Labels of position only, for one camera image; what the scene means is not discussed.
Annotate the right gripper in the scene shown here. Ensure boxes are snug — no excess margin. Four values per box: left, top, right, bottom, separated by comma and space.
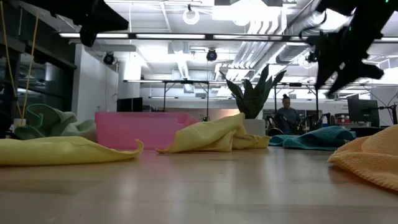
306, 27, 385, 96

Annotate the teal microfiber towel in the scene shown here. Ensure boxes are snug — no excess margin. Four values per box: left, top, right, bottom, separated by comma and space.
269, 125, 358, 152

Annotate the orange microfiber towel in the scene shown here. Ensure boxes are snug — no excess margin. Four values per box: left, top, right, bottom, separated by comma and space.
327, 124, 398, 192

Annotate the pink plastic bin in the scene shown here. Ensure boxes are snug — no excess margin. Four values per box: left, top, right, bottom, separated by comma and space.
95, 111, 200, 151

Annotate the yellow microfiber towel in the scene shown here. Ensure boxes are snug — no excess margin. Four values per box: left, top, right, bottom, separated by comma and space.
155, 112, 271, 154
0, 136, 145, 166

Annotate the green microfiber towel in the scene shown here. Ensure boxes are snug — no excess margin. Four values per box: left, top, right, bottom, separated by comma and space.
14, 103, 98, 143

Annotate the black computer monitor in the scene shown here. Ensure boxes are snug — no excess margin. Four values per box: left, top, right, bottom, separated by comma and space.
347, 98, 381, 128

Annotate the person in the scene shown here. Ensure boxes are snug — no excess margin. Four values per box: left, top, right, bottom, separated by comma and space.
275, 93, 302, 135

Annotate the linear ceiling light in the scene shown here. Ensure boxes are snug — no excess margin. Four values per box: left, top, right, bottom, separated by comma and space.
58, 32, 317, 40

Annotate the dark flat screen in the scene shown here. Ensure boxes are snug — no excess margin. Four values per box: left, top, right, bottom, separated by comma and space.
116, 97, 144, 113

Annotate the green snake plant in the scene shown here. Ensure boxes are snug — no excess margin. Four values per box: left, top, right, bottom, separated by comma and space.
219, 64, 287, 120

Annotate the white plant pot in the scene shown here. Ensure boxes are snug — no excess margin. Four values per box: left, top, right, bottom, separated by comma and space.
243, 118, 267, 137

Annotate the black workstation frame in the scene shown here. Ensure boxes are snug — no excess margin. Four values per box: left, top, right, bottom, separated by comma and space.
272, 82, 320, 125
162, 79, 210, 121

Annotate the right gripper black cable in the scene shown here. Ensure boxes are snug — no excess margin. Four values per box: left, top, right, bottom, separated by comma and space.
298, 12, 328, 41

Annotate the yellow extension cable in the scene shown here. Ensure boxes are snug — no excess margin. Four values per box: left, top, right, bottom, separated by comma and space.
0, 0, 40, 121

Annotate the white ring lamp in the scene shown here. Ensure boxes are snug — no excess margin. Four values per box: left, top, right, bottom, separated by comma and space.
182, 6, 200, 26

